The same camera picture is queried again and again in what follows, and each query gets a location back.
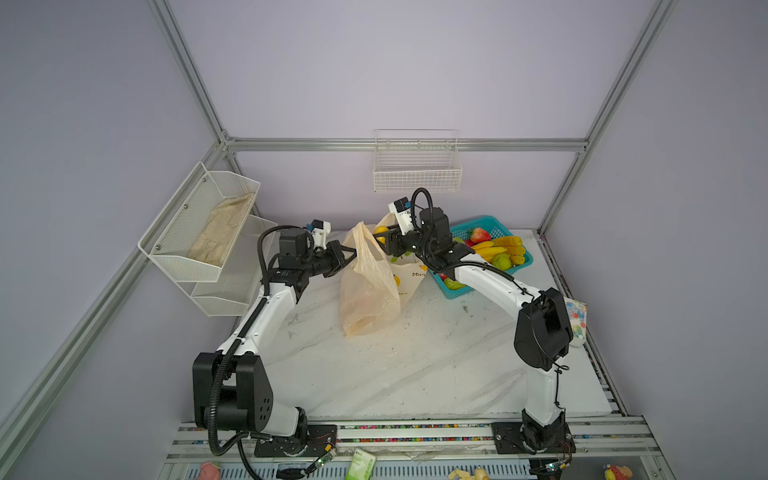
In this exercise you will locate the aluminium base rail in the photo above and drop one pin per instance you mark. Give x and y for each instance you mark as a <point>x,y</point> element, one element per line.
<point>434,449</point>

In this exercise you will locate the green white packet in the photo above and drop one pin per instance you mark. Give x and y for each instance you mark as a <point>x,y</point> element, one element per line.
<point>361,465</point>

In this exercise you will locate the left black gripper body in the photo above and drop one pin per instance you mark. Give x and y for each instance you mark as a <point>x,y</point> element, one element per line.
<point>315,263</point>

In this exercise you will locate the cream banana print plastic bag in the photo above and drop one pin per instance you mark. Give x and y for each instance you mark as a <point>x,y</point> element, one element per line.
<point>375,287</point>

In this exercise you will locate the red yellow toy figure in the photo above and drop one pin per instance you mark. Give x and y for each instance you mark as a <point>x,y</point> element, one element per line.
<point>616,472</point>

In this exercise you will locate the beige toy below rail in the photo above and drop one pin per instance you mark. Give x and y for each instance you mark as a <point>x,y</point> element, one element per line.
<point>476,474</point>

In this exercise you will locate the green fake pear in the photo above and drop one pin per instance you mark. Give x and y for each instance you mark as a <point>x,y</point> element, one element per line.
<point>502,261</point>

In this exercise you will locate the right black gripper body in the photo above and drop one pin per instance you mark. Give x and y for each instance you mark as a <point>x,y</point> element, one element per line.
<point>413,242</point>

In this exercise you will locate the pink toy below rail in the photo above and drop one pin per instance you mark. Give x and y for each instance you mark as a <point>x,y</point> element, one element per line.
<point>209,471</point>

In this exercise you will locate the white wire wall basket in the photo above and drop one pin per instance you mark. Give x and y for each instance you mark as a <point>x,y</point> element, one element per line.
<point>402,171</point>

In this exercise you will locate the lower white mesh shelf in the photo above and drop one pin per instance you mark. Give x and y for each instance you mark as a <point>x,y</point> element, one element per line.
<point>233,293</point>

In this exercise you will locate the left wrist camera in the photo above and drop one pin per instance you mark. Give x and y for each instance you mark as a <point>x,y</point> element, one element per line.
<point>319,231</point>

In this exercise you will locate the yellow fake banana bunch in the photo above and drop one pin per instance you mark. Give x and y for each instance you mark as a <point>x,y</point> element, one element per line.
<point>511,246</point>

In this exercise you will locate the white mesh shelf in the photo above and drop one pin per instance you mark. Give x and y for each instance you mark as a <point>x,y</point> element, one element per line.
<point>167,241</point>
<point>233,293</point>

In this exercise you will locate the upper white mesh shelf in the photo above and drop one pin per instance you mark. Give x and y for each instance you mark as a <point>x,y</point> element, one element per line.
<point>167,241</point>

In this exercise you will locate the beige cloth in shelf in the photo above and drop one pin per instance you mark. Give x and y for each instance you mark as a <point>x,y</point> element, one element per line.
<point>213,244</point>

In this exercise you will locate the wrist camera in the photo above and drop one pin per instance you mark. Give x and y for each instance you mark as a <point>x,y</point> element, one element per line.
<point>402,211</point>
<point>319,231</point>

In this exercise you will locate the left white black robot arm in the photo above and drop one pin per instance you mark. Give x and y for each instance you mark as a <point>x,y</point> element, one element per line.
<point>232,395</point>

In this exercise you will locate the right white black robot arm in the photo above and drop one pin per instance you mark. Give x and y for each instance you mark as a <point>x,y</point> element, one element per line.
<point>542,328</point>

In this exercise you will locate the aluminium frame back bar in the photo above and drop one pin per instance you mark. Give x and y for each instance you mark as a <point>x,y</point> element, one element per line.
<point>373,144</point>

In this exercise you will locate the red fake strawberry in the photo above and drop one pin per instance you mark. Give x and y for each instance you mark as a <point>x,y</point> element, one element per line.
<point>479,235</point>

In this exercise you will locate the colourful tissue pack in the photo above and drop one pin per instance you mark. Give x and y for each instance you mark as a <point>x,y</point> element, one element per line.
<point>577,314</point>

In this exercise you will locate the teal plastic fruit basket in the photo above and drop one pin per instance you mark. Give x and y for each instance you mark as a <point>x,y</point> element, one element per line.
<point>461,232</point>

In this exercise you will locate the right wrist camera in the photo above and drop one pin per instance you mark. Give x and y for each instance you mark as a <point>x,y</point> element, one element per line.
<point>402,211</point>

